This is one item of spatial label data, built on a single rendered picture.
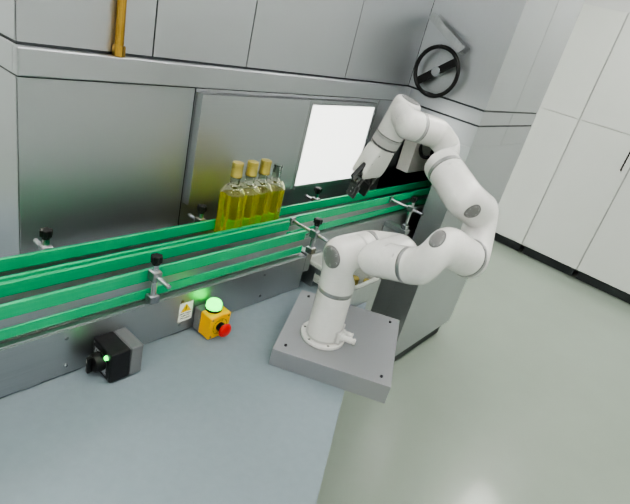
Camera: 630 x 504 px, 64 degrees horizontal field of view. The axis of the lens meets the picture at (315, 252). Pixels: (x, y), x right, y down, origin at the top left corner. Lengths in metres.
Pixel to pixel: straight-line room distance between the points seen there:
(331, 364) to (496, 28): 1.49
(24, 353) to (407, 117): 0.98
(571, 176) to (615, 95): 0.71
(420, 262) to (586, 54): 4.05
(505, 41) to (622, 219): 2.96
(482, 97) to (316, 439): 1.55
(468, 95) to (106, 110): 1.45
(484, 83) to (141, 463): 1.83
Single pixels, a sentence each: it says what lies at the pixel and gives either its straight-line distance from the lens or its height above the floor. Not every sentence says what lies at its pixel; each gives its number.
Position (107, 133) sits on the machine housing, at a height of 1.20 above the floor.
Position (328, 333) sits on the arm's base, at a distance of 1.35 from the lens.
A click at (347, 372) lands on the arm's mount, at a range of 1.32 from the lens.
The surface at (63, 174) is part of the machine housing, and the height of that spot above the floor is 1.10.
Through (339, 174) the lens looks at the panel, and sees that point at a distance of 2.12.
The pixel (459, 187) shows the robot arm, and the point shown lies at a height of 1.34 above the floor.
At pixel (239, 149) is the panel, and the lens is 1.65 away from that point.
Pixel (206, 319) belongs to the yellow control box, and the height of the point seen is 0.81.
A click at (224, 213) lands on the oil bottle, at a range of 1.52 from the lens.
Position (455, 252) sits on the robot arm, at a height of 1.24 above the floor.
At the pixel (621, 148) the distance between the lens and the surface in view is 4.89.
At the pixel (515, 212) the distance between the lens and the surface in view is 5.13.
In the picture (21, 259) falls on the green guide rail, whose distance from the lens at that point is 1.30.
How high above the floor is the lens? 1.60
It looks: 25 degrees down
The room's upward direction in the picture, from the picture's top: 15 degrees clockwise
